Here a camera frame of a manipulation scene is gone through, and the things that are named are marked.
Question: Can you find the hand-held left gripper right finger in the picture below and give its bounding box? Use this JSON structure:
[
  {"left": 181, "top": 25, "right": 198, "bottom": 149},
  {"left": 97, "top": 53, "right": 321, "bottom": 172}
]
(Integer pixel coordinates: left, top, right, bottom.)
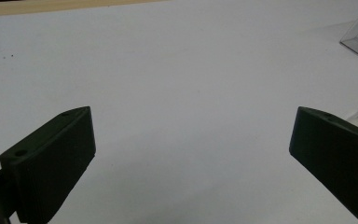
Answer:
[{"left": 288, "top": 105, "right": 358, "bottom": 224}]

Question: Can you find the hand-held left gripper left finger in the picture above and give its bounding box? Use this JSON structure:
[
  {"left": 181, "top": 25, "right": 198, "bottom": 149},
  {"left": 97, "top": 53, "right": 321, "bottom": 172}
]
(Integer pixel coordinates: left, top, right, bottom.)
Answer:
[{"left": 0, "top": 105, "right": 97, "bottom": 224}]

